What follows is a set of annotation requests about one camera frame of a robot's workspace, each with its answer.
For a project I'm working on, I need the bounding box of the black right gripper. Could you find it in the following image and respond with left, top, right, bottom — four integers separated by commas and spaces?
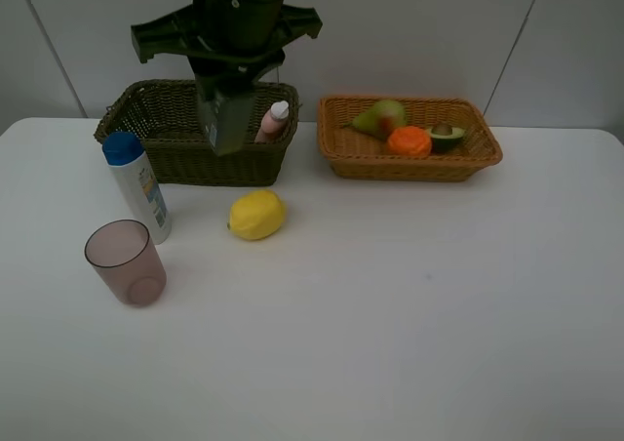
131, 0, 323, 78

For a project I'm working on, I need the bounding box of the black pump bottle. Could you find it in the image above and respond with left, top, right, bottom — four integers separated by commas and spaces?
195, 74, 255, 156

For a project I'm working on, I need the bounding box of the pink bottle white cap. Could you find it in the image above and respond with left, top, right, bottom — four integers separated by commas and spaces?
254, 100, 290, 143

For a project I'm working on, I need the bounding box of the white bottle blue cap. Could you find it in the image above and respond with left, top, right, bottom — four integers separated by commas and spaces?
101, 132, 172, 245

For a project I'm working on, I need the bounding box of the green pear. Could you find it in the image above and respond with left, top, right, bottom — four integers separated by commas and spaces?
343, 100, 407, 140

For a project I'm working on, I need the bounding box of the yellow lemon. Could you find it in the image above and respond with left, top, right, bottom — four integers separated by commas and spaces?
227, 189, 287, 241

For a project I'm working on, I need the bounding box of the orange tangerine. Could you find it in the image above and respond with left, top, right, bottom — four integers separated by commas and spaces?
386, 126, 432, 157

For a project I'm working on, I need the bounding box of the halved avocado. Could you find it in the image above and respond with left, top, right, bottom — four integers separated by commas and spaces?
426, 123, 465, 154

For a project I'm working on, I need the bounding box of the translucent pink plastic cup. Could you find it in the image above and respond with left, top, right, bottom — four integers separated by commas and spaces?
84, 220, 167, 307

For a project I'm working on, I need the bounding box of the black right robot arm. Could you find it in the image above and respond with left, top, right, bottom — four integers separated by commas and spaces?
131, 0, 323, 79

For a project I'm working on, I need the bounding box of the dark brown wicker basket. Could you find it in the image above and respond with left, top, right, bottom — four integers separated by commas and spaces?
94, 79, 299, 187

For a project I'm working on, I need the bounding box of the orange wicker basket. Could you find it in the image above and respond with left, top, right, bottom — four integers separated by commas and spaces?
317, 95, 503, 182

